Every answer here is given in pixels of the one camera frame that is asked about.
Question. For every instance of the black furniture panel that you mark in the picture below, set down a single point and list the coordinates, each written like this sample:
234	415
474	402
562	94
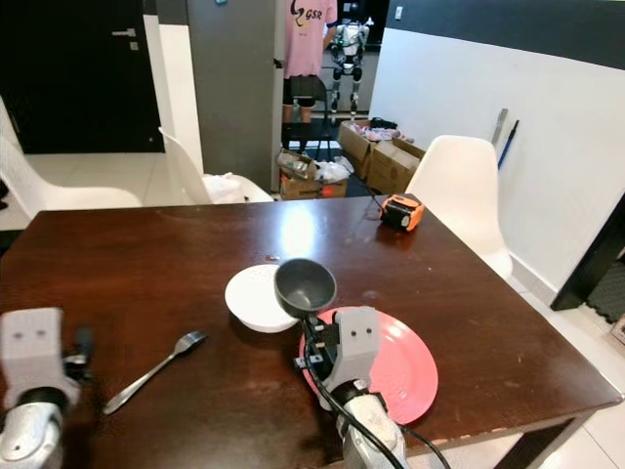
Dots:
596	254

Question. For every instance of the white plastic chair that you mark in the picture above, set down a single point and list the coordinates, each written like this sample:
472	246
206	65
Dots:
459	191
59	195

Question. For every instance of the silver humanoid robot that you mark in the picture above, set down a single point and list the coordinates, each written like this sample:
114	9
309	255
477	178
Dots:
349	54

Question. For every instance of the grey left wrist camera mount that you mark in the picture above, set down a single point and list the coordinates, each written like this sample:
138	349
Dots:
39	352

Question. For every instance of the blue stick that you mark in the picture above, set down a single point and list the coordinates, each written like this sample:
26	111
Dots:
509	142

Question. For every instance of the orange and black device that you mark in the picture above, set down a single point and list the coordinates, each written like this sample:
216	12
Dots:
402	212

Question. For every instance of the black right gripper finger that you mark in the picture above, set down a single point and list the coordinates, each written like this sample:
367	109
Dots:
310	329
329	323

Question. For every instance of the large cardboard box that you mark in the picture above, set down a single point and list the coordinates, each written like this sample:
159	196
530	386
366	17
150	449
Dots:
391	166

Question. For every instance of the small cardboard box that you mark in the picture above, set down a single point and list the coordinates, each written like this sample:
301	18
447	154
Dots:
303	181

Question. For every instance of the pink plate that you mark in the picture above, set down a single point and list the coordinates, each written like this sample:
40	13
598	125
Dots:
405	366

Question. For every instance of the grey stick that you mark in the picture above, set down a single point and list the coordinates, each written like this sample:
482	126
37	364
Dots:
499	125

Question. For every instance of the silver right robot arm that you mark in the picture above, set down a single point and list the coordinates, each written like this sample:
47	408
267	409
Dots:
376	435

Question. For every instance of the silver metal fork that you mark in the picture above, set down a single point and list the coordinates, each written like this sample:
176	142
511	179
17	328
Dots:
156	369

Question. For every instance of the dark wooden table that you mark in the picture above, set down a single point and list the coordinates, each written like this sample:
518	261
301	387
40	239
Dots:
156	274

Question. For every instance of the black door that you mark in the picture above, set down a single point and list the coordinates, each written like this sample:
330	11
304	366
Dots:
78	78

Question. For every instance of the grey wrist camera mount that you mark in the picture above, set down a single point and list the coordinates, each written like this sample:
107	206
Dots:
39	352
359	347

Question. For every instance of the white bowl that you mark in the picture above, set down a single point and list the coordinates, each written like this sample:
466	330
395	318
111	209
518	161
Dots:
254	298

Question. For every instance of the white plastic bag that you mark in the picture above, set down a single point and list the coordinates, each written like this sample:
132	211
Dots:
332	169

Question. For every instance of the person in pink shirt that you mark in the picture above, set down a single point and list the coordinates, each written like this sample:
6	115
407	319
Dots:
310	44

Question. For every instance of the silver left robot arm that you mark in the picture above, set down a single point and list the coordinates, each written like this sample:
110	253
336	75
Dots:
34	435

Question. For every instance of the dark grey bowl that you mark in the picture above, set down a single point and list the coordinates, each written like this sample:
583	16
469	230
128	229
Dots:
305	283

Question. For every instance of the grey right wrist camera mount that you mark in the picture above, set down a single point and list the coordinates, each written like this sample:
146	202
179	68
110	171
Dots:
359	347

